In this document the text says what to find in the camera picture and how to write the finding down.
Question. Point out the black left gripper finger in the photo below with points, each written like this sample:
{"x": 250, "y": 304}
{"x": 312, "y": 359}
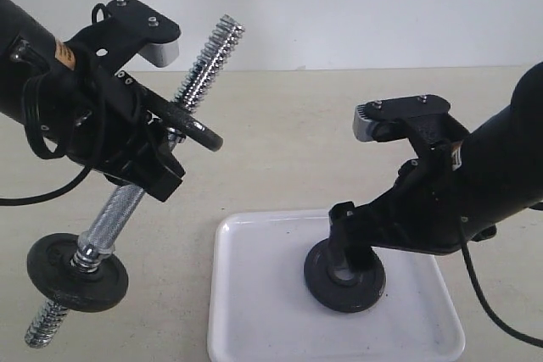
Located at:
{"x": 150, "y": 165}

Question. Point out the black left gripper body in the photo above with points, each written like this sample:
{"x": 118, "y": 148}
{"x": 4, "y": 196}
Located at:
{"x": 98, "y": 119}

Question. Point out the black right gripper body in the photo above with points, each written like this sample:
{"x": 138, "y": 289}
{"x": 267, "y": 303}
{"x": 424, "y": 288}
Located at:
{"x": 421, "y": 213}

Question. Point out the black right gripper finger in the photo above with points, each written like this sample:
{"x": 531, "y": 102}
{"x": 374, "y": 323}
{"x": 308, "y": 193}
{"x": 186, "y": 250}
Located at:
{"x": 359, "y": 258}
{"x": 337, "y": 241}

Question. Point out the black weight plate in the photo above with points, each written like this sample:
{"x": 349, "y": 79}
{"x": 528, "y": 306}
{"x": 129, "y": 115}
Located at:
{"x": 339, "y": 288}
{"x": 49, "y": 267}

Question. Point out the black weight plate end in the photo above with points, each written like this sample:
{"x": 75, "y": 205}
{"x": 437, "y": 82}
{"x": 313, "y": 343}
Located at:
{"x": 180, "y": 120}

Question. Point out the chrome threaded dumbbell bar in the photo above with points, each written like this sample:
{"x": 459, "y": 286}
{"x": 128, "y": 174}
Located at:
{"x": 98, "y": 242}

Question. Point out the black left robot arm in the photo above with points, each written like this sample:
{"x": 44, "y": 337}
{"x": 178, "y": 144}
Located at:
{"x": 29, "y": 52}

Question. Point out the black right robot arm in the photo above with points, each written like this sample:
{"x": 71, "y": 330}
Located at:
{"x": 460, "y": 185}

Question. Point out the white rectangular plastic tray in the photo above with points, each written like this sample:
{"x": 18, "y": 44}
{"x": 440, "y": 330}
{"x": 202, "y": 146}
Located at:
{"x": 261, "y": 309}

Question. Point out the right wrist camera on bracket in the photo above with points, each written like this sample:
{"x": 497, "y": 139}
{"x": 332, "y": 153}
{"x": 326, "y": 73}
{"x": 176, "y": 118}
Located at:
{"x": 423, "y": 120}

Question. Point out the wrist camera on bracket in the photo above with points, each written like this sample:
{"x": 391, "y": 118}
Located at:
{"x": 423, "y": 120}
{"x": 123, "y": 29}

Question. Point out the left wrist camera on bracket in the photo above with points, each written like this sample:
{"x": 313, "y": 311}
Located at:
{"x": 123, "y": 29}

